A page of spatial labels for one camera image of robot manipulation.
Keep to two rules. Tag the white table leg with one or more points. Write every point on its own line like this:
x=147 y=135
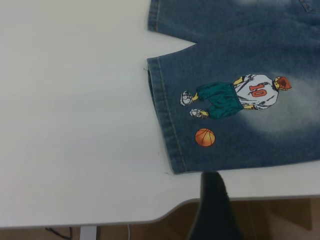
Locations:
x=88 y=233

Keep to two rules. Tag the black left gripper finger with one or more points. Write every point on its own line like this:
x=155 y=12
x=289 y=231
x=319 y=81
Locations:
x=215 y=212

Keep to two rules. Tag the blue denim jeans basketball print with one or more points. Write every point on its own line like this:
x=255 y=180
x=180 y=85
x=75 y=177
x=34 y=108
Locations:
x=237 y=50

